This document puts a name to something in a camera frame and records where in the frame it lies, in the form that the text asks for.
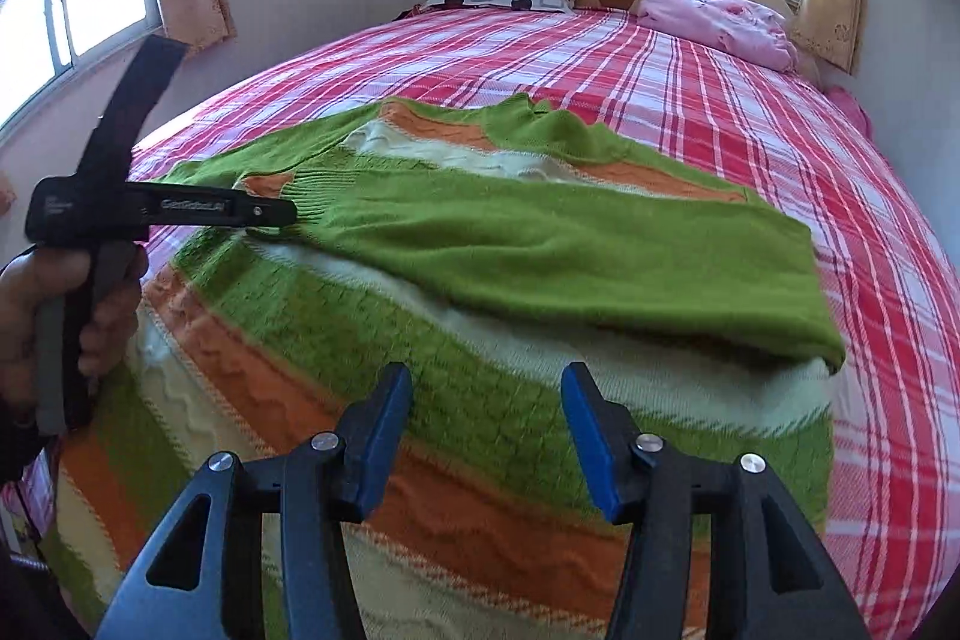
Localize green striped knit sweater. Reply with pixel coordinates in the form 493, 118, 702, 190
43, 94, 846, 638

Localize person's left hand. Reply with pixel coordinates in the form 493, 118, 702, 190
2, 242, 148, 437

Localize red plaid bed sheet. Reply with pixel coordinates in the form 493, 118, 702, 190
137, 10, 958, 638

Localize pink cloth beside bed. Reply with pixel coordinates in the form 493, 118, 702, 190
825, 85, 874, 140

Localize pink pillow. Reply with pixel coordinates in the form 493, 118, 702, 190
631, 0, 797, 73

